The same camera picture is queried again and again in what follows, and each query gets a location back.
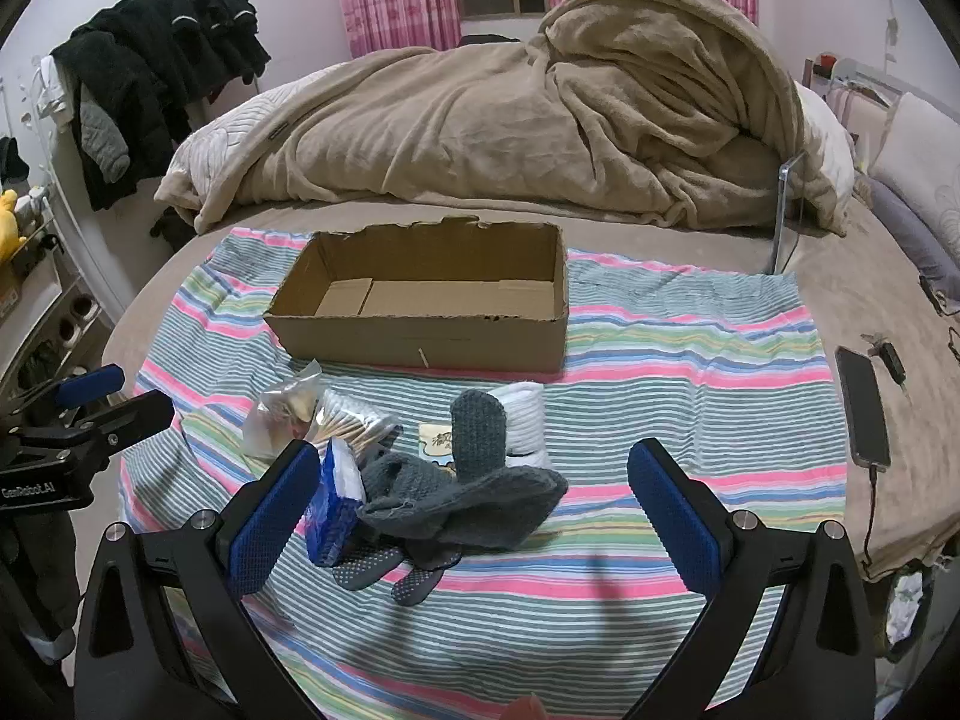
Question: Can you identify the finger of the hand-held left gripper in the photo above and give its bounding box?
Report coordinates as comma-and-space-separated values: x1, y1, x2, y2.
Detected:
75, 390, 175, 458
56, 364, 125, 407

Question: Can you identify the light grey patterned pillow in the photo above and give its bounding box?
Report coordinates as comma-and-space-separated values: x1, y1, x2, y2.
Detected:
868, 94, 960, 241

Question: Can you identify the small black hanging garment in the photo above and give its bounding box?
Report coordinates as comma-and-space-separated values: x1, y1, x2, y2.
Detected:
0, 136, 29, 185

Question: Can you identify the grey padded garment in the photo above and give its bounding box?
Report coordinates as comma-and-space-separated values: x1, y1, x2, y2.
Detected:
79, 86, 134, 185

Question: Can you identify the white quilt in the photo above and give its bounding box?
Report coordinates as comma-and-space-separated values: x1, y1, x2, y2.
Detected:
154, 79, 316, 203

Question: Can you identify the black charger adapter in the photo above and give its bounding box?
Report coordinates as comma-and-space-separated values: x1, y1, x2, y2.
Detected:
862, 334, 912, 398

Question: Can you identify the pack of cotton swabs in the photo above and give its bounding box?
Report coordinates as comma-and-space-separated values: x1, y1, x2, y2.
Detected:
311, 388, 404, 460

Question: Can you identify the white pillow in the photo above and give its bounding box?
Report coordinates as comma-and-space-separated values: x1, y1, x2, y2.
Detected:
793, 82, 857, 200

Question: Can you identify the brown cardboard box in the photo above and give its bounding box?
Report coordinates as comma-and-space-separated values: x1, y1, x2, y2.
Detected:
262, 216, 569, 374

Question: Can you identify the white socks bundle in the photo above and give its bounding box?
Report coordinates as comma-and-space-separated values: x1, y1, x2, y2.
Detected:
491, 381, 548, 467

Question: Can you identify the bed with taupe sheet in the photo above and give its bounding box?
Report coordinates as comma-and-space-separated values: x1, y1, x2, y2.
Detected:
101, 165, 960, 586

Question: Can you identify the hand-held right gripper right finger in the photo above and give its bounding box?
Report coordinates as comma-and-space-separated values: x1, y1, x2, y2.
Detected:
626, 439, 878, 720

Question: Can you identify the clear upright stand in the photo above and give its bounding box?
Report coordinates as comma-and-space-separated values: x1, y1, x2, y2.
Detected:
771, 150, 808, 275

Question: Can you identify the bin with white paper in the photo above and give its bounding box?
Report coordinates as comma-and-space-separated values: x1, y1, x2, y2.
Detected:
881, 562, 938, 647

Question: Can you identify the black phone cable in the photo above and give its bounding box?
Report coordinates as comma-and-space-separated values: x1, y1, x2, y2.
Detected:
861, 465, 884, 575

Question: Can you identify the blue tissue pack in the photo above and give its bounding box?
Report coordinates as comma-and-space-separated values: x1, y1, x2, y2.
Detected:
304, 436, 368, 567

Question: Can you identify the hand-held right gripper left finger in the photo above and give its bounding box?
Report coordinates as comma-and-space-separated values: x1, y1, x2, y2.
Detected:
73, 439, 323, 720

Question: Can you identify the grey-blue pillow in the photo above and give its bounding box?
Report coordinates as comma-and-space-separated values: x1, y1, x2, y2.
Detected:
862, 180, 960, 290

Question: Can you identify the black smartphone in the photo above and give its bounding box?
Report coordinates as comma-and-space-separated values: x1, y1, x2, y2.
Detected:
835, 345, 892, 470

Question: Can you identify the grey knit slipper sock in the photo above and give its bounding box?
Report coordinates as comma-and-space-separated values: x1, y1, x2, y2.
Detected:
448, 390, 511, 482
356, 446, 569, 550

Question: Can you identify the grey dotted non-slip sock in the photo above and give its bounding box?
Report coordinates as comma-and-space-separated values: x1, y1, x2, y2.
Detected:
332, 536, 410, 592
391, 549, 462, 607

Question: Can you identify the clear bag of cotton pads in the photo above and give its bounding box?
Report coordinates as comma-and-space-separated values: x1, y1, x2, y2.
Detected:
240, 361, 325, 460

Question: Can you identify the dark grey cloth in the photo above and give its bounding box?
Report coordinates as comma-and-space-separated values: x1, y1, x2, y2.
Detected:
0, 511, 85, 665

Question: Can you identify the small cartoon printed box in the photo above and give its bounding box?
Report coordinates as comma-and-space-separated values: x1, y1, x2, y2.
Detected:
418, 422, 458, 466

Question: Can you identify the beige fleece blanket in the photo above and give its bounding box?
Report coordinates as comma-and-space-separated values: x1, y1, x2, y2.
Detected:
154, 0, 848, 233

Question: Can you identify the metal storage rack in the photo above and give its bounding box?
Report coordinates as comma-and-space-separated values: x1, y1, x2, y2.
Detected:
0, 195, 117, 410

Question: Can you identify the yellow plush toy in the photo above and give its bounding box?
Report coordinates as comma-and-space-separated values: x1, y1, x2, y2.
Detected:
0, 191, 28, 263

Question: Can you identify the striped cloth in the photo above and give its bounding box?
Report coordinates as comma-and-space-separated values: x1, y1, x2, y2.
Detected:
116, 227, 852, 720

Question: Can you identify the pile of black jackets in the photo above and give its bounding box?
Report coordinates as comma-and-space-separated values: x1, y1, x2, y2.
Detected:
51, 0, 271, 212

